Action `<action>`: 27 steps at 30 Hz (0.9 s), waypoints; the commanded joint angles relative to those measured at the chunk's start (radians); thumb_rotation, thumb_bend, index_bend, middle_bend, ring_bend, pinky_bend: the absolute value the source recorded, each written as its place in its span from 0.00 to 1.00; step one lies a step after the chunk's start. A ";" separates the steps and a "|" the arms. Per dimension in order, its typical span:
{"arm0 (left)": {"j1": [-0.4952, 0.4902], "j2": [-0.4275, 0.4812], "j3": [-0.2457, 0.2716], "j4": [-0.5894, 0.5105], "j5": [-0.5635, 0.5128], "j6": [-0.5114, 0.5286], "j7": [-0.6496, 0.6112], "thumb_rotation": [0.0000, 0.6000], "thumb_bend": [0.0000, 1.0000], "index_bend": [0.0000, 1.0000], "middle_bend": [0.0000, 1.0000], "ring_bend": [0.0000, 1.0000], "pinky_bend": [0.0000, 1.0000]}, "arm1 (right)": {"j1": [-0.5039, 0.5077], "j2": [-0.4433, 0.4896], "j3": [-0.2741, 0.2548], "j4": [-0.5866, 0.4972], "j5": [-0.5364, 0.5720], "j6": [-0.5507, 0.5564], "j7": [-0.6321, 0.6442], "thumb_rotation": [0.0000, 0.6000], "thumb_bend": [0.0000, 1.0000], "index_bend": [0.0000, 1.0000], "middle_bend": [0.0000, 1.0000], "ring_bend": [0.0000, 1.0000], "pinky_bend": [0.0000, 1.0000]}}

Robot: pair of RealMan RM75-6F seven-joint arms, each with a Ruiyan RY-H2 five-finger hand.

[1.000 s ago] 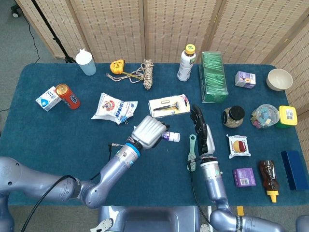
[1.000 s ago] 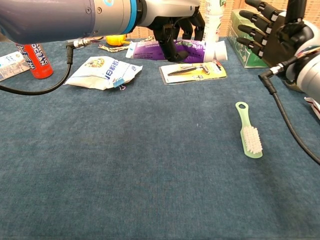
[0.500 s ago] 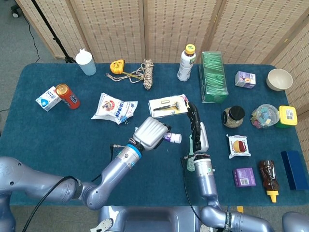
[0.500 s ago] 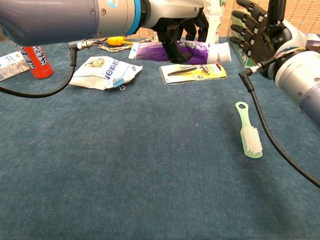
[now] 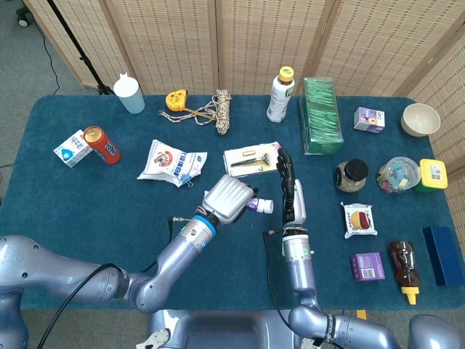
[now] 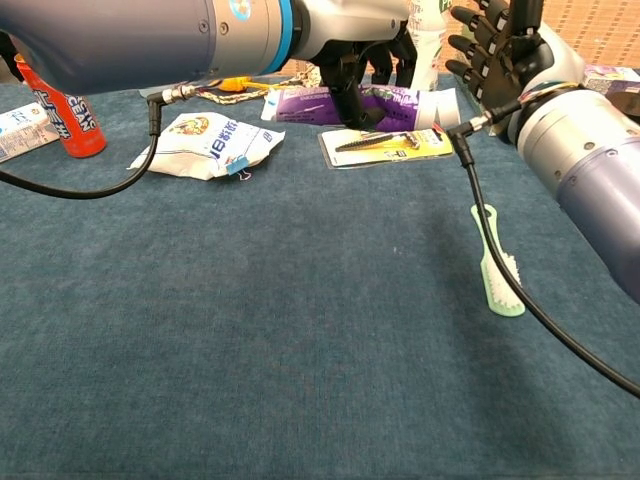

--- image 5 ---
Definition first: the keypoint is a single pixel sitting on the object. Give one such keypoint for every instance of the blue table cloth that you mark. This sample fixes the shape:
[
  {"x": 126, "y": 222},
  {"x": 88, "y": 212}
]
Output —
[{"x": 109, "y": 218}]

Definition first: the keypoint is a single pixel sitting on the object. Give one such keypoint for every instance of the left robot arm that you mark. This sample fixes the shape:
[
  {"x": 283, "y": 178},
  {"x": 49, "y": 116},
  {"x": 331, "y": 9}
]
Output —
[{"x": 174, "y": 254}]

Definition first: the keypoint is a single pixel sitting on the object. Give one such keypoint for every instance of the light blue plastic cup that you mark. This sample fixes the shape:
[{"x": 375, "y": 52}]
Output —
[{"x": 132, "y": 100}]

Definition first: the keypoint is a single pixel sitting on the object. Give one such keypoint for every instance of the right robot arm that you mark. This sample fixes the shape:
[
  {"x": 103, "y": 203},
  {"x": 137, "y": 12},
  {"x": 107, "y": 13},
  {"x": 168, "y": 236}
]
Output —
[{"x": 301, "y": 269}]

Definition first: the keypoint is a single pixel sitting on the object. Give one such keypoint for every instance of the white blue milk carton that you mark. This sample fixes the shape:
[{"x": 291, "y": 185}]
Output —
[{"x": 72, "y": 151}]

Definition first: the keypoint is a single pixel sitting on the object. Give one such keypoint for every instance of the red white snack packet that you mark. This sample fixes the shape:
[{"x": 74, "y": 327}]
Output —
[{"x": 359, "y": 220}]

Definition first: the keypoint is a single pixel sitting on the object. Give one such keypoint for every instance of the glass jar black lid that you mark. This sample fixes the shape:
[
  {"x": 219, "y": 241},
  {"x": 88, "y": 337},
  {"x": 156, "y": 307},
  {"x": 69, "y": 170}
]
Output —
[{"x": 356, "y": 171}]

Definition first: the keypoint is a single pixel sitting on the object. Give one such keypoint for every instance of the white plastic drink bottle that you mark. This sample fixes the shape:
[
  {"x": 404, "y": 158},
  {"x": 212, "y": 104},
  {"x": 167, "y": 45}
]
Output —
[{"x": 279, "y": 102}]

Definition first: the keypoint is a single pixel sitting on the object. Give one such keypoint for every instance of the grey robot torso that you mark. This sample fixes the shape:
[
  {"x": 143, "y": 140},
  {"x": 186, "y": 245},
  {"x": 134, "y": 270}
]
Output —
[{"x": 218, "y": 327}]

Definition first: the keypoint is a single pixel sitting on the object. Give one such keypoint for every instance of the bamboo folding screen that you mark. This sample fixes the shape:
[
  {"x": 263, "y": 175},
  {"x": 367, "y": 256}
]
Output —
[{"x": 174, "y": 43}]

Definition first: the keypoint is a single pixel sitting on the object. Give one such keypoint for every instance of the white bag blue print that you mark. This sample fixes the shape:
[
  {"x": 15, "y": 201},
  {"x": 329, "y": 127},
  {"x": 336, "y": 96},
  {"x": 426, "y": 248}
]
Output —
[{"x": 170, "y": 161}]

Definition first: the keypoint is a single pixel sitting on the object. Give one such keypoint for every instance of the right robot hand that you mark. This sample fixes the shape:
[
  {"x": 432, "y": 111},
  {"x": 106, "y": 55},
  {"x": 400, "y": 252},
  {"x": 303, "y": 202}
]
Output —
[{"x": 296, "y": 203}]

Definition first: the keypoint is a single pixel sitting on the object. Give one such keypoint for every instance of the black caster wheel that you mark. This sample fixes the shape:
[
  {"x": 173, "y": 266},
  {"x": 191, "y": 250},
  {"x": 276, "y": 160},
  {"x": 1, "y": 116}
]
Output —
[{"x": 23, "y": 20}]

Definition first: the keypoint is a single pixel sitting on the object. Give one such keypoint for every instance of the small purple white carton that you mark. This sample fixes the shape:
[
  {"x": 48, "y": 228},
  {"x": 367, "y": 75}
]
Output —
[{"x": 368, "y": 121}]

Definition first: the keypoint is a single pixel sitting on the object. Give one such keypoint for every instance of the dark blue long box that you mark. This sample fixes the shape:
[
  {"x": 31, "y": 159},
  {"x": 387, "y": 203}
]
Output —
[{"x": 443, "y": 254}]

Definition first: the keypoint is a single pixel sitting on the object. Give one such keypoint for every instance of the black tripod stand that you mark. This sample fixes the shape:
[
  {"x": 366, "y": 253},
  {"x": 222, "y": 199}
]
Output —
[{"x": 72, "y": 40}]

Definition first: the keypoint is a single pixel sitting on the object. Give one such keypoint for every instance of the razor in yellow blister pack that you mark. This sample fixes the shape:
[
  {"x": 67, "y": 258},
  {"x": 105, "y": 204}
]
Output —
[{"x": 247, "y": 160}]

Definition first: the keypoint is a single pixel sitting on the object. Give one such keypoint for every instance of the yellow green plastic container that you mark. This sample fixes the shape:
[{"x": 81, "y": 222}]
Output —
[{"x": 432, "y": 174}]

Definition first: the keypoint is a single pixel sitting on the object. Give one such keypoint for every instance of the beige bowl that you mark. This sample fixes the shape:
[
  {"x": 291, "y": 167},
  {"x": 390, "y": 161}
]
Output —
[{"x": 421, "y": 118}]

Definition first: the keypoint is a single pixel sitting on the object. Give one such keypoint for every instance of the brown honey bottle yellow cap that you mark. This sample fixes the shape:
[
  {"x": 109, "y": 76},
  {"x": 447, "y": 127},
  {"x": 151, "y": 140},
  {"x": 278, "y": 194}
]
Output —
[{"x": 405, "y": 265}]

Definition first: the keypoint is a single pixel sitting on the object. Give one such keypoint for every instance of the small purple box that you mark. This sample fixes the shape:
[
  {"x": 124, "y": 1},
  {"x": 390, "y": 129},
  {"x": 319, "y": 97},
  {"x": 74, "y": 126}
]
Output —
[{"x": 367, "y": 267}]

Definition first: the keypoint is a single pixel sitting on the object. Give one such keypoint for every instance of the clear jar colourful clips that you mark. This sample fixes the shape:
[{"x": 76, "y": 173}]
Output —
[{"x": 397, "y": 174}]

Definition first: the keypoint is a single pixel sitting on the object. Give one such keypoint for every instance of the yellow tape measure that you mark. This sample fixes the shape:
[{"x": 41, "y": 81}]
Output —
[{"x": 176, "y": 100}]

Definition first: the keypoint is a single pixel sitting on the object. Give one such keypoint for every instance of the green wrapped tissue pack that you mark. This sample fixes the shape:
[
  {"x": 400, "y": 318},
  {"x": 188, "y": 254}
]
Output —
[{"x": 321, "y": 116}]

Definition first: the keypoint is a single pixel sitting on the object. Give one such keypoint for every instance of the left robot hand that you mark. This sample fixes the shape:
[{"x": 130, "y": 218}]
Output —
[{"x": 227, "y": 198}]

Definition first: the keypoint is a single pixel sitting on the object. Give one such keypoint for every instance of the blue binder clip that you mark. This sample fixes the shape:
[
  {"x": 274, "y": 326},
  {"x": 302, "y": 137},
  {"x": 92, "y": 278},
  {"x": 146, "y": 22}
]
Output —
[{"x": 186, "y": 179}]

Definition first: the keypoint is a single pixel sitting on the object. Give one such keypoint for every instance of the red Arctic Ocean can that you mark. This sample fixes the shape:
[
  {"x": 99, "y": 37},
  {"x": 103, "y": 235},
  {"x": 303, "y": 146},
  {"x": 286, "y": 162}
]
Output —
[{"x": 105, "y": 147}]

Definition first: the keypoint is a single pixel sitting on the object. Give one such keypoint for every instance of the purple white toothpaste tube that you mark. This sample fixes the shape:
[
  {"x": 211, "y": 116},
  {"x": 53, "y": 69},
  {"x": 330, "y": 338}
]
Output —
[{"x": 263, "y": 205}]

